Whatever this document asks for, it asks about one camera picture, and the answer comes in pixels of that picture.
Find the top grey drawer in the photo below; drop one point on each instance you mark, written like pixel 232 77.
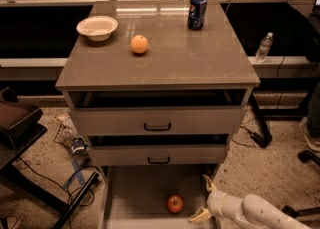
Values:
pixel 158 120

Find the clear plastic water bottle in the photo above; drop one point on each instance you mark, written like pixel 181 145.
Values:
pixel 264 47

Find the white sneaker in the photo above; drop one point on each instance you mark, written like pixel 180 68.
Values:
pixel 312 143

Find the blue pepsi can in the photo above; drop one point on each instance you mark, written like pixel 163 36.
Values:
pixel 196 15

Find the black chair caster base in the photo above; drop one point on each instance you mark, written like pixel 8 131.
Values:
pixel 304 156

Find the small wire basket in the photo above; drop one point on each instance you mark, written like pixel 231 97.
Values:
pixel 65 136

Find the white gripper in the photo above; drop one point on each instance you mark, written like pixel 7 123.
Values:
pixel 216 203

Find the middle grey drawer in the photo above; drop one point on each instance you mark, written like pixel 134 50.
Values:
pixel 158 149

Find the black power adapter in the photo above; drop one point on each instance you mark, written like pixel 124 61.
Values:
pixel 258 139

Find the grey drawer cabinet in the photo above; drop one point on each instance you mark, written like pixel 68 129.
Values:
pixel 181 67

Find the orange fruit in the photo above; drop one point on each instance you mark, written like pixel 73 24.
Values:
pixel 139 44

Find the black table leg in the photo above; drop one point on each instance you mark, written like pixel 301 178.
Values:
pixel 93 179

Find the grey drawer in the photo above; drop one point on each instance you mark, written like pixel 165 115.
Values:
pixel 136 197
pixel 158 120
pixel 158 149

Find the red apple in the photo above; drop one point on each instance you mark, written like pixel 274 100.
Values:
pixel 175 204

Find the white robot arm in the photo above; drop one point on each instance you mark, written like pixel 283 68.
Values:
pixel 249 212

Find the white paper bowl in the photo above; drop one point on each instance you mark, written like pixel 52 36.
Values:
pixel 97 28

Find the bottom grey drawer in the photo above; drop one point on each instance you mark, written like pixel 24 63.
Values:
pixel 136 197

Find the dark office chair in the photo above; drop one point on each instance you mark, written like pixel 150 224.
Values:
pixel 19 126

